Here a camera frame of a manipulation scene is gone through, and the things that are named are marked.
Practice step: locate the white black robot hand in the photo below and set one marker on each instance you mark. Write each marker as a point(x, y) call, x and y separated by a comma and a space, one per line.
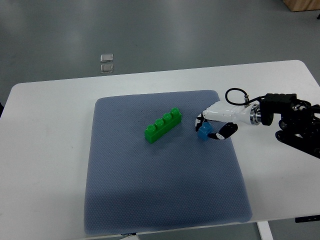
point(230, 115)

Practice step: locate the blue toy block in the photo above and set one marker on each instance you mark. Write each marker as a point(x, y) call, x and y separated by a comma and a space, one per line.
point(204, 131)

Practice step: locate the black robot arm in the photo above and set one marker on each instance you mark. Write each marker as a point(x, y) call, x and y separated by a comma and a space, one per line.
point(299, 125)

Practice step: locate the green toy brick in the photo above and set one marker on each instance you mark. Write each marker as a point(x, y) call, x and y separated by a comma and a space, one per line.
point(162, 125)

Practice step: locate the blue-grey foam mat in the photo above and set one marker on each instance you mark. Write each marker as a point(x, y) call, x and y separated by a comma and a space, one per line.
point(179, 181)

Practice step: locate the white table leg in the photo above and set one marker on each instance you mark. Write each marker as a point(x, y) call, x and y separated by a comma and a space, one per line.
point(264, 230)

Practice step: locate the wooden box corner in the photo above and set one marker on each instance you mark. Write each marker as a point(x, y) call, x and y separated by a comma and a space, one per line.
point(302, 5)

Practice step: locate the upper metal floor plate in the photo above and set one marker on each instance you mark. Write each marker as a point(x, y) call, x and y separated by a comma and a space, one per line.
point(106, 57)

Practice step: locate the black table control panel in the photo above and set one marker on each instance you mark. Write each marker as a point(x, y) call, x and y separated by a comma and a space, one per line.
point(306, 219)

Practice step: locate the dark object at left edge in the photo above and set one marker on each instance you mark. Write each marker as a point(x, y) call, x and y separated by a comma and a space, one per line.
point(1, 109)

